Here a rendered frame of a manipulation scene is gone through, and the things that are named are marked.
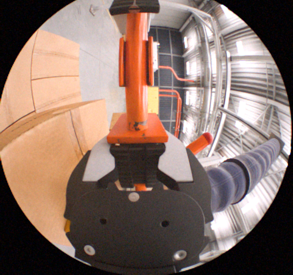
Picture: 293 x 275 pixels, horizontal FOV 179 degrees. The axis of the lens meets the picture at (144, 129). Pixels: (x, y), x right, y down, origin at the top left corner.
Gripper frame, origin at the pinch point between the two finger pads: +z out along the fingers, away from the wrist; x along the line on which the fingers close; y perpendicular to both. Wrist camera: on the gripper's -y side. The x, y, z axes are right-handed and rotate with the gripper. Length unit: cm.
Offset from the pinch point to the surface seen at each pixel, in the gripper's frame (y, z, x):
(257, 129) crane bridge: 29, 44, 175
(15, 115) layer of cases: -8, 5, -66
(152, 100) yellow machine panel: 125, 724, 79
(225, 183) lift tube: 17.8, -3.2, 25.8
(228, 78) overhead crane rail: -45, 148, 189
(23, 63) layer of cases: -36, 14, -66
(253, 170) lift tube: 18, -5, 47
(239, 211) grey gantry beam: 187, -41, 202
